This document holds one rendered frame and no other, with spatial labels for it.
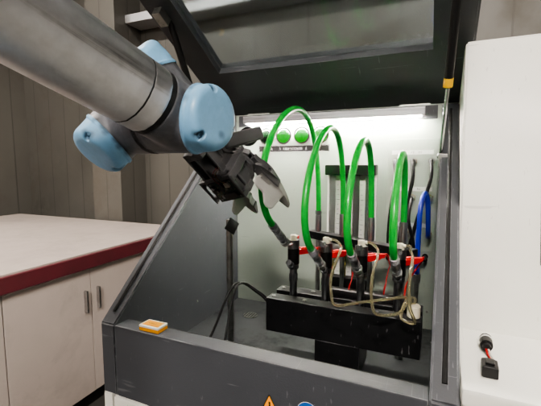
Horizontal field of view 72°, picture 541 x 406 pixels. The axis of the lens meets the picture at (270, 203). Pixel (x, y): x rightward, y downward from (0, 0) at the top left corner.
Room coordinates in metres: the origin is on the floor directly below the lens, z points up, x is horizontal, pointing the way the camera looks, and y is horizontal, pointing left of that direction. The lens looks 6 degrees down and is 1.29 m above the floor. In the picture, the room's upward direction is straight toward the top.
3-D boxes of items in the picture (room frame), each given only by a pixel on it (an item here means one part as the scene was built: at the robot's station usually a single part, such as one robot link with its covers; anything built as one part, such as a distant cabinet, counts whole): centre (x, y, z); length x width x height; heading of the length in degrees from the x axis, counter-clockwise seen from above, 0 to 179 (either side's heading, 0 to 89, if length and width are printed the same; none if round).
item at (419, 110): (1.11, -0.16, 1.43); 0.54 x 0.03 x 0.02; 66
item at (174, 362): (0.66, 0.04, 0.87); 0.62 x 0.04 x 0.16; 66
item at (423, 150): (1.01, -0.38, 1.20); 0.13 x 0.03 x 0.31; 66
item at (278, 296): (0.82, -0.16, 0.91); 0.34 x 0.10 x 0.15; 66
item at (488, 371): (0.57, -0.35, 0.99); 0.12 x 0.02 x 0.02; 153
